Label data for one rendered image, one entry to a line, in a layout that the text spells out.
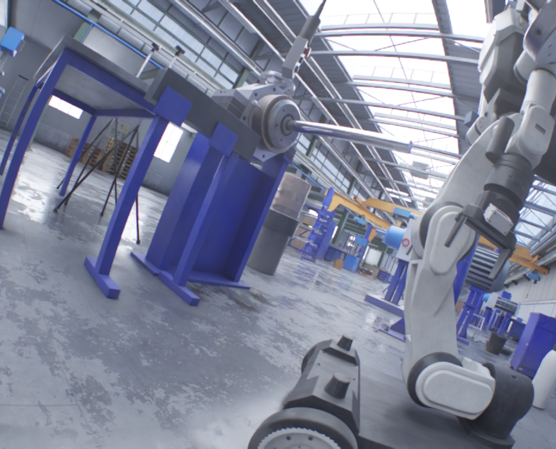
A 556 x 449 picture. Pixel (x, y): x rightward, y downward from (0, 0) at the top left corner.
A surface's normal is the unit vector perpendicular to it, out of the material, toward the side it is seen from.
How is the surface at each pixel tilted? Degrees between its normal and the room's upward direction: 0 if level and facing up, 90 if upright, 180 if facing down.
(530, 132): 90
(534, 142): 90
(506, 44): 98
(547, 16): 132
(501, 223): 119
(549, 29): 137
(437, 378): 90
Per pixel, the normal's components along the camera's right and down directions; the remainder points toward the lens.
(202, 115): 0.76, 0.30
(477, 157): -0.43, 0.26
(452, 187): -0.25, -0.13
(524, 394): 0.05, -0.52
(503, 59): -0.86, -0.22
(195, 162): -0.52, -0.24
